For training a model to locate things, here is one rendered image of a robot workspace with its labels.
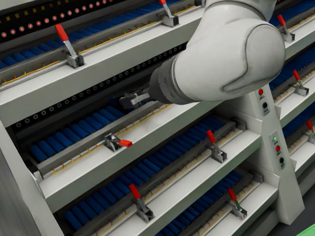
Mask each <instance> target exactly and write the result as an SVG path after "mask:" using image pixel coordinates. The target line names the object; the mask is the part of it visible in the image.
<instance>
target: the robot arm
mask: <svg viewBox="0 0 315 236"><path fill-rule="evenodd" d="M276 1H277V0H206V6H205V10H204V14H203V16H202V19H201V21H200V23H199V25H198V27H197V29H196V31H195V33H194V34H193V36H192V37H191V39H190V41H189V42H188V43H187V46H186V50H183V51H181V52H180V53H178V54H176V55H174V56H173V57H172V58H171V59H169V60H168V61H166V62H165V61H164V62H163V64H162V66H160V67H158V68H157V69H156V70H155V71H154V72H153V73H152V75H151V78H150V82H148V83H146V84H145V85H144V86H142V87H140V88H139V90H138V89H137V88H136V89H133V90H131V91H129V92H125V93H123V95H121V96H119V97H116V98H115V99H114V100H115V102H116V104H117V105H118V107H119V109H129V108H138V107H139V106H140V105H141V104H142V103H141V102H143V101H145V102H146V103H147V102H150V101H157V100H158V101H159V102H161V103H163V104H177V105H185V104H190V103H196V102H201V101H207V102H218V101H223V100H229V99H233V98H237V97H239V96H243V95H246V94H248V93H251V92H253V91H255V90H258V89H259V88H261V87H263V86H265V85H266V84H268V83H269V82H271V81H272V80H273V79H275V78H276V77H277V76H278V75H279V74H280V72H281V70H282V69H283V66H284V63H285V56H286V49H285V43H284V40H283V38H282V35H281V34H280V32H279V31H278V29H277V28H276V27H275V26H273V25H272V24H270V23H269V20H270V19H271V16H272V14H273V11H274V7H275V4H276ZM0 236H42V235H41V233H40V231H39V229H38V227H37V225H36V222H35V220H34V218H33V216H32V214H31V212H30V210H29V208H28V205H27V203H26V201H25V199H24V197H23V195H22V193H21V191H20V188H19V186H18V184H17V182H16V180H15V178H14V176H13V174H12V171H11V169H10V167H9V165H8V163H7V161H6V159H5V156H4V154H3V152H2V150H1V148H0Z"/></svg>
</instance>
